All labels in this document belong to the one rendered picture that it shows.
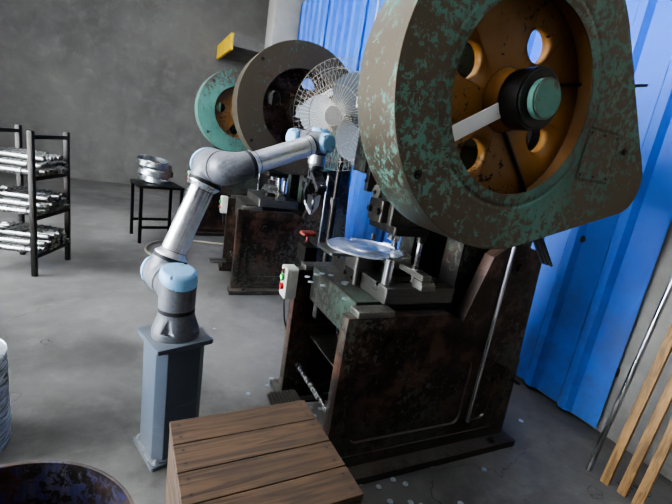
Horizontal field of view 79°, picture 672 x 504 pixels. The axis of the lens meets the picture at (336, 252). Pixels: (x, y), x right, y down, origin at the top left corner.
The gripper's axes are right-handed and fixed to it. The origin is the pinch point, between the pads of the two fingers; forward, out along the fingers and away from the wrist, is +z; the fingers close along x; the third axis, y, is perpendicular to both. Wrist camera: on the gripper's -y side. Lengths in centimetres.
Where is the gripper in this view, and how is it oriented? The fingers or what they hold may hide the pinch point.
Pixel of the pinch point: (311, 212)
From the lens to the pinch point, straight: 178.5
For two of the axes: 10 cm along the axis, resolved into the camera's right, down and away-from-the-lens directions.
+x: -9.0, -0.3, -4.4
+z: -1.5, 9.6, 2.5
